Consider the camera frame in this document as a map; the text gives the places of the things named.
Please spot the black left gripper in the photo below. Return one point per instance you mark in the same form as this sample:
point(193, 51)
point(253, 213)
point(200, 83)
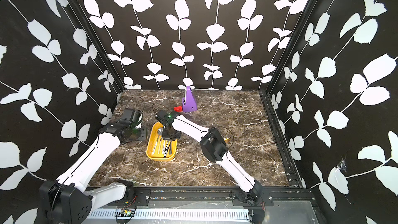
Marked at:
point(143, 134)

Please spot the red small block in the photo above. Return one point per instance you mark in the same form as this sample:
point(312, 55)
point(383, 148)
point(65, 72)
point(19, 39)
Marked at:
point(178, 109)

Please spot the small green circuit board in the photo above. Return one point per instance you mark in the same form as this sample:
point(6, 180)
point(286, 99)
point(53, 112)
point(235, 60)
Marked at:
point(125, 214)

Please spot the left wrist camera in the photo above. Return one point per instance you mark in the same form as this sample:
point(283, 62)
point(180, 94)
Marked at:
point(131, 118)

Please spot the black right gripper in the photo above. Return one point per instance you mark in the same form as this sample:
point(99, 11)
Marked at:
point(165, 137)

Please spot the white slotted cable duct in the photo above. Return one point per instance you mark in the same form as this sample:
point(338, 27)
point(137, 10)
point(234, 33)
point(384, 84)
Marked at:
point(175, 214)

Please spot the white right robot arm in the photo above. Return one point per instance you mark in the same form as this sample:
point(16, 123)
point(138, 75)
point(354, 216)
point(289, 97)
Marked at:
point(214, 149)

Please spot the yellow plastic storage box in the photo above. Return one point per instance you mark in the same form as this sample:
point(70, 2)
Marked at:
point(152, 145)

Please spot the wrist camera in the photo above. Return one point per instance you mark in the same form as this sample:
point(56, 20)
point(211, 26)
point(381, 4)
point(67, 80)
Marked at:
point(163, 117)
point(131, 118)

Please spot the black aluminium frame rail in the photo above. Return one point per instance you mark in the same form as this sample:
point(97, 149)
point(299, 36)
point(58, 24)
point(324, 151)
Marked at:
point(291, 171)

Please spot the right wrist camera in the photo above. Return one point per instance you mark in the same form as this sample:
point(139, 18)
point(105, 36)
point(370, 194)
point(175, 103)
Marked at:
point(163, 117)

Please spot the white handled steel spoon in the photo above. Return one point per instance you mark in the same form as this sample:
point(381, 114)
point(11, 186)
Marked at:
point(159, 141)

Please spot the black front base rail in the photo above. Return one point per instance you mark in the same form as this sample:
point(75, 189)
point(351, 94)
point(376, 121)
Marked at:
point(269, 196)

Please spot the purple plastic stand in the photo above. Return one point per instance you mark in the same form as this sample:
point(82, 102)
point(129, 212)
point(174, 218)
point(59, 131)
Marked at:
point(189, 103)

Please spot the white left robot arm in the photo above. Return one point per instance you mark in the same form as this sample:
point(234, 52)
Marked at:
point(67, 200)

